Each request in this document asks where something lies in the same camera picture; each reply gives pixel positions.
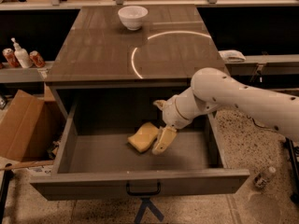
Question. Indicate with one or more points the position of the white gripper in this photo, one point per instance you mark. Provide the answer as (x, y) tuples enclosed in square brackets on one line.
[(170, 112)]

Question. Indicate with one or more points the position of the yellow sponge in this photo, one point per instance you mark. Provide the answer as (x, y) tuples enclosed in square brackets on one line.
[(144, 137)]

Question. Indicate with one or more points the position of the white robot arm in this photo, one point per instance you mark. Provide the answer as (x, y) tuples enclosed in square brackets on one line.
[(210, 89)]

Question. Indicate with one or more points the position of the open grey drawer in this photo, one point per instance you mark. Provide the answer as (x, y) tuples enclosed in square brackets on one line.
[(95, 160)]

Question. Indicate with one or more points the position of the grey wooden cabinet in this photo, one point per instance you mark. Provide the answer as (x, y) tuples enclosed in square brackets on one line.
[(172, 44)]

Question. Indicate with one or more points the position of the folded white cloth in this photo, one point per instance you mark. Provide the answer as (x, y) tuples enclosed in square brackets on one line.
[(232, 56)]

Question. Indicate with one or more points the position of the white ceramic bowl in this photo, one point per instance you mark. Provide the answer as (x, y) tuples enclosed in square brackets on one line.
[(132, 16)]

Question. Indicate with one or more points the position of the clear plastic bottle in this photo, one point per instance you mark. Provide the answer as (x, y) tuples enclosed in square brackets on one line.
[(264, 177)]

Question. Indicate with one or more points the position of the wooden stick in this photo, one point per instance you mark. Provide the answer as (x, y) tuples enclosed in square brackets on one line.
[(27, 164)]

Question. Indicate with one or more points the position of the brown cardboard box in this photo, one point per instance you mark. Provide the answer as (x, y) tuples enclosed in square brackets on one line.
[(29, 127)]

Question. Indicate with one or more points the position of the black metal stand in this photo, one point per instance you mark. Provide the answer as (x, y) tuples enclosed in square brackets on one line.
[(295, 168)]

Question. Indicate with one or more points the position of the red soda can right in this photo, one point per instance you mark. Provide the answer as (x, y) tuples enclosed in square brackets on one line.
[(37, 59)]

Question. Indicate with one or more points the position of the red soda can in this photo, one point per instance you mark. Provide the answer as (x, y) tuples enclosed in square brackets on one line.
[(11, 58), (37, 59)]

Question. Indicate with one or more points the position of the white pump bottle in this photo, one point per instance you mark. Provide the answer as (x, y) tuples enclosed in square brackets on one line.
[(21, 54)]

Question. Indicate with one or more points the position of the grey low shelf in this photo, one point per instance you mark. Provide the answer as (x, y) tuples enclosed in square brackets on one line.
[(24, 75)]

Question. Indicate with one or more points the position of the red soda can left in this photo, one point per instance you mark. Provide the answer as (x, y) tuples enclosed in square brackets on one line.
[(11, 58)]

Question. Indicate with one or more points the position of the black drawer handle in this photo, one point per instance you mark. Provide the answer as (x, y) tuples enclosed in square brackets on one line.
[(139, 190)]

